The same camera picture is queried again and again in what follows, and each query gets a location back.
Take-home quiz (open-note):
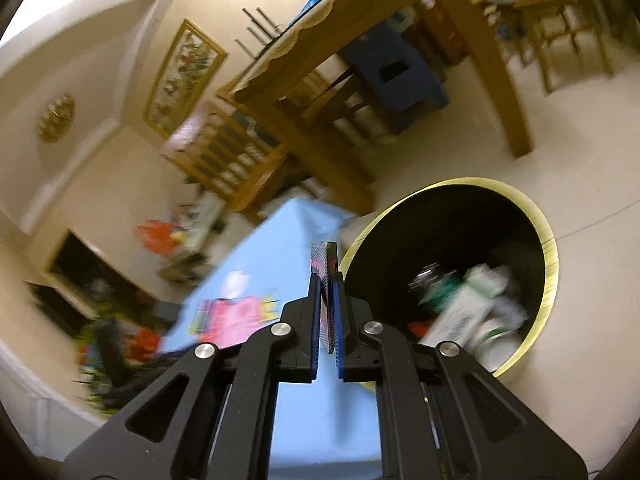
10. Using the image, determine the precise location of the green and white medicine box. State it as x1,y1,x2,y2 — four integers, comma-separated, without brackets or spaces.
425,265,521,346

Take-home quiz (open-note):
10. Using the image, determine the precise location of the gold framed horse painting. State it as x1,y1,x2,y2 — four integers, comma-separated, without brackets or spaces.
144,19,228,140

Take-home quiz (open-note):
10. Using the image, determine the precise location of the white paper cup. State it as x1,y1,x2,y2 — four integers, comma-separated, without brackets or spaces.
465,320,526,376

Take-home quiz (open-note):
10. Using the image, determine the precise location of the wooden slat-back chair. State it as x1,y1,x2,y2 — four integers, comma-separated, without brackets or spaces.
160,100,301,211
280,67,376,146

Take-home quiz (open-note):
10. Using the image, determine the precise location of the blue plastic stool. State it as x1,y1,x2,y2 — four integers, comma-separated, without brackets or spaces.
340,32,451,133

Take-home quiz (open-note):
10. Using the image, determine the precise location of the black router with antennas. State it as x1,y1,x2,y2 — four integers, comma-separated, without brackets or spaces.
235,7,281,61

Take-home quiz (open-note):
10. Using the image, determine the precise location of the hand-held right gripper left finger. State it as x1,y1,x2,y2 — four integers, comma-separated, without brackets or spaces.
62,272,323,480

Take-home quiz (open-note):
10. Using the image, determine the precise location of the black round trash bin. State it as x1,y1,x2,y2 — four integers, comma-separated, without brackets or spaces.
337,176,558,393

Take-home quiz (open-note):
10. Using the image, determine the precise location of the green bamboo plant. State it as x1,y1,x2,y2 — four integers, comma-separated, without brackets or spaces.
75,325,151,411

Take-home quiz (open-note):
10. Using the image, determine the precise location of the white coffee table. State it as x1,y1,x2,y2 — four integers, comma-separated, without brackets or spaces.
157,195,236,281

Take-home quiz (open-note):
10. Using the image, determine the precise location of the cream lace table cover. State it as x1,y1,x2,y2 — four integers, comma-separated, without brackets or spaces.
252,0,401,76

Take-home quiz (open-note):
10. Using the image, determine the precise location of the blue cartoon tablecloth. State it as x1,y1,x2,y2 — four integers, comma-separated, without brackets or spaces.
157,197,381,480

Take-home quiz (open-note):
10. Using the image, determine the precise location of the orange plastic bag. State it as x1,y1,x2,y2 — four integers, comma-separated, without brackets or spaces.
135,220,188,256

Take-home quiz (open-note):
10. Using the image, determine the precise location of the clear plastic bottle green label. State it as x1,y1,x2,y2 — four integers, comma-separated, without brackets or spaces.
407,265,466,311

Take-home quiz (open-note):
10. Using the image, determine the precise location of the wooden dining table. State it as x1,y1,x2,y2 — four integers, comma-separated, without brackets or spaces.
215,0,533,213

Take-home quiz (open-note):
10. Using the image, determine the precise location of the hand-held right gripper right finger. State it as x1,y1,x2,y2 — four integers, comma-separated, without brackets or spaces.
332,271,586,480

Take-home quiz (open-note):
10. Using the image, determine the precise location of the red packet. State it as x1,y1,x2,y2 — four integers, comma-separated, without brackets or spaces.
310,241,340,356

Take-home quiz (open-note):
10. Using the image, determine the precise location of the small wooden chair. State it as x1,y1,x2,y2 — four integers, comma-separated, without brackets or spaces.
482,0,616,93

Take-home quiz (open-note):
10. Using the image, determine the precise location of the gold round wall clock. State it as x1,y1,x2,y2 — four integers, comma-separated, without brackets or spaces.
37,92,76,143

